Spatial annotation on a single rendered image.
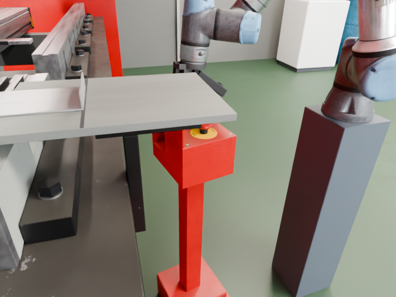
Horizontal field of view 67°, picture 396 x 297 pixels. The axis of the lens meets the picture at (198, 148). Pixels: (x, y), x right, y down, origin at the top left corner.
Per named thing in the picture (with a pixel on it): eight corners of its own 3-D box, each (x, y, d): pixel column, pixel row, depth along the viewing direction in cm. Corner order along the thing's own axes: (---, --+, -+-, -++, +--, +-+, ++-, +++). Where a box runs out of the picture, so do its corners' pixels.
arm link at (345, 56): (368, 78, 95) (382, 32, 89) (385, 92, 84) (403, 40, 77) (329, 76, 96) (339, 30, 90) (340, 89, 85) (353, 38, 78)
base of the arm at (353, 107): (346, 102, 104) (355, 73, 99) (383, 119, 92) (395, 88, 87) (310, 107, 99) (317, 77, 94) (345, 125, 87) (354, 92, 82)
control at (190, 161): (233, 173, 85) (238, 114, 76) (182, 189, 78) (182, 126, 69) (198, 143, 100) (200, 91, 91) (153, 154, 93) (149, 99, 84)
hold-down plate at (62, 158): (77, 236, 35) (72, 216, 33) (25, 246, 33) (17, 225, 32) (85, 126, 60) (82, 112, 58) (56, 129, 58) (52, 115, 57)
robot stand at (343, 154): (303, 254, 144) (347, 100, 106) (330, 286, 129) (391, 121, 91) (271, 264, 138) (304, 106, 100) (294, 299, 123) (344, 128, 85)
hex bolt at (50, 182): (62, 198, 36) (59, 187, 35) (36, 201, 35) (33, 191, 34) (64, 184, 38) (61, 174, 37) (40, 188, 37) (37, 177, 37)
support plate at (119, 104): (236, 121, 35) (237, 113, 35) (-18, 147, 29) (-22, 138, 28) (195, 78, 50) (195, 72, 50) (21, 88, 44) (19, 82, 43)
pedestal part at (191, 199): (200, 285, 114) (205, 165, 88) (186, 292, 112) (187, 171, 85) (192, 273, 119) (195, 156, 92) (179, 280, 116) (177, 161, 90)
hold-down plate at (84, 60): (88, 86, 82) (86, 75, 80) (67, 87, 80) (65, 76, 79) (90, 60, 107) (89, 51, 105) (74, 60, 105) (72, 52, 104)
